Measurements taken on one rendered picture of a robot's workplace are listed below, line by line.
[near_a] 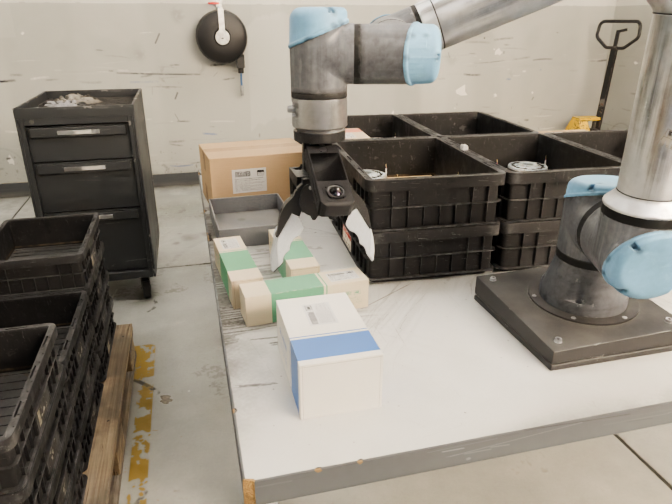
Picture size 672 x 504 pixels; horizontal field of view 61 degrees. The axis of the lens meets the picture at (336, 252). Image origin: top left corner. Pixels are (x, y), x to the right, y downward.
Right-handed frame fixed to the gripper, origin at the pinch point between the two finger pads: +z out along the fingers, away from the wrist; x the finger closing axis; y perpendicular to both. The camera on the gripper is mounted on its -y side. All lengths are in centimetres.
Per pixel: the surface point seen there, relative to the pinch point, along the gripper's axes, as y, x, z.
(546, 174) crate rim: 26, -54, -4
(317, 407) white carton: -9.9, 3.6, 16.6
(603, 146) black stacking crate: 62, -97, -1
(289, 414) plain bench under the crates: -8.2, 7.3, 18.3
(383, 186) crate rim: 28.2, -18.8, -3.6
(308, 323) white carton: 1.1, 2.4, 9.3
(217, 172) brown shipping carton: 86, 10, 6
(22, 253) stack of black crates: 124, 75, 39
